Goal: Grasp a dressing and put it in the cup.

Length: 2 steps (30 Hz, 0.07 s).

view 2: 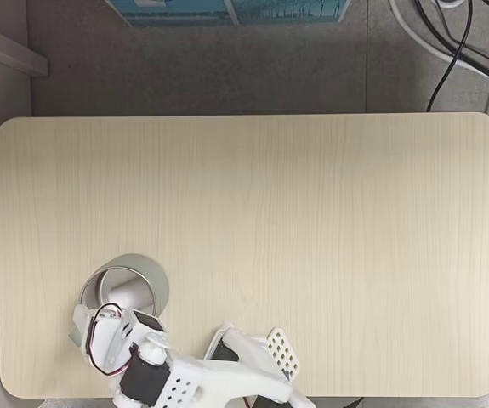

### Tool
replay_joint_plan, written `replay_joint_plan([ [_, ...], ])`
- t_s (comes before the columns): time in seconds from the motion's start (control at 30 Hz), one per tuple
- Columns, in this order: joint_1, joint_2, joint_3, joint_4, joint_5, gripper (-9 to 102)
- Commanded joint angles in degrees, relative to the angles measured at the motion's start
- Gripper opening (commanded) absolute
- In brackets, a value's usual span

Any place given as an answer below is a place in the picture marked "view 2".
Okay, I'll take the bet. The white gauze dressing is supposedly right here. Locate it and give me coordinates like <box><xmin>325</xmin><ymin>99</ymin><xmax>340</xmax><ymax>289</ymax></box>
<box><xmin>108</xmin><ymin>283</ymin><xmax>142</xmax><ymax>310</ymax></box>

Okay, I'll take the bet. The green mug steel inside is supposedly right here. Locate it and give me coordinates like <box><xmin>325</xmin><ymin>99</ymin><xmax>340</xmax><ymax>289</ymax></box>
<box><xmin>68</xmin><ymin>252</ymin><xmax>172</xmax><ymax>348</ymax></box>

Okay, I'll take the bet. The white shelf ledge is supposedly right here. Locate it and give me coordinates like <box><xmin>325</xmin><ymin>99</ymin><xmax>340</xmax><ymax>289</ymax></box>
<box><xmin>0</xmin><ymin>18</ymin><xmax>50</xmax><ymax>78</ymax></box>

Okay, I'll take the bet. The blue printed panel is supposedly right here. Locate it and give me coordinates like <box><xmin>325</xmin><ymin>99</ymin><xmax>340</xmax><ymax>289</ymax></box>
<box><xmin>105</xmin><ymin>0</ymin><xmax>352</xmax><ymax>28</ymax></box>

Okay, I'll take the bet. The thick white cable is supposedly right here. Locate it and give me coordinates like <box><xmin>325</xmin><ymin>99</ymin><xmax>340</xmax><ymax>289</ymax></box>
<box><xmin>388</xmin><ymin>0</ymin><xmax>489</xmax><ymax>92</ymax></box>

